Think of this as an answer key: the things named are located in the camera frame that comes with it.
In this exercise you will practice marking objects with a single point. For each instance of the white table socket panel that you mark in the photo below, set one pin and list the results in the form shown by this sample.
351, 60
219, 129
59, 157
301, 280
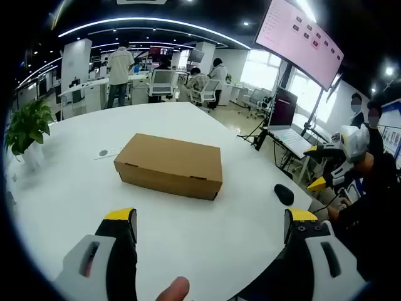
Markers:
108, 153

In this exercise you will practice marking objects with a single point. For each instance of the person's khaki trousers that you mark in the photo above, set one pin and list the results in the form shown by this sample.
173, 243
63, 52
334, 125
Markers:
322, 200

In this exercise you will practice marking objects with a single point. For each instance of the brown cardboard shoe box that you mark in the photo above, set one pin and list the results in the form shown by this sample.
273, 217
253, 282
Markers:
169, 166

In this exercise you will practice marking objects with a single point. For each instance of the white square column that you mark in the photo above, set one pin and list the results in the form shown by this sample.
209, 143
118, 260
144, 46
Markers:
75, 62

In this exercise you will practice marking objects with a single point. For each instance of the white office chair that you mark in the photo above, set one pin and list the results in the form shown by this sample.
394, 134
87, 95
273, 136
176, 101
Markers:
161, 81
208, 91

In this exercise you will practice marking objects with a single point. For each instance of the person's black shirt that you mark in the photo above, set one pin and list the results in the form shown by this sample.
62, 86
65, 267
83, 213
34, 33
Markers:
369, 235

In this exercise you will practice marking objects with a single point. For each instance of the large pink screen monitor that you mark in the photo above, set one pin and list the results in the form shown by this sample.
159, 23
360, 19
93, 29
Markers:
297, 37

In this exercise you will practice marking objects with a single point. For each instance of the person's right hand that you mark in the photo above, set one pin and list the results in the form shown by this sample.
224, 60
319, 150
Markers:
366, 164

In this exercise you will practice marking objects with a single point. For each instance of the person's left hand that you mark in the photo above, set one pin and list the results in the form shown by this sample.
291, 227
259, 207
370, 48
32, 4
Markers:
173, 290

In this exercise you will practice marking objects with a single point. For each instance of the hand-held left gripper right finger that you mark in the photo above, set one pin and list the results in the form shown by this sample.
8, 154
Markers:
313, 247

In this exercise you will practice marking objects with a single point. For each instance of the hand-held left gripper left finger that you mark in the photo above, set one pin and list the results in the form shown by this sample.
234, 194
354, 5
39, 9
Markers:
103, 241

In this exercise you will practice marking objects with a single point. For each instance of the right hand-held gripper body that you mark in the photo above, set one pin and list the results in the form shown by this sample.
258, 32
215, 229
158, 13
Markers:
355, 142

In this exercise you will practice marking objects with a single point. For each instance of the white laptop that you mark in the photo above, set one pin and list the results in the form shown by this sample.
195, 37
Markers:
283, 109

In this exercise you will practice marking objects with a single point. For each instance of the potted green plant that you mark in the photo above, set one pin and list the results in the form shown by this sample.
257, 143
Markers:
28, 125

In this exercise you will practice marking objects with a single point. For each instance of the blue white wall poster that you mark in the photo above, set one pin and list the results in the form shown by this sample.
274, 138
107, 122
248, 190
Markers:
391, 128

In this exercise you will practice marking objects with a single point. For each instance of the black computer mouse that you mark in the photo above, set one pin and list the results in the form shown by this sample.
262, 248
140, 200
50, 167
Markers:
283, 193

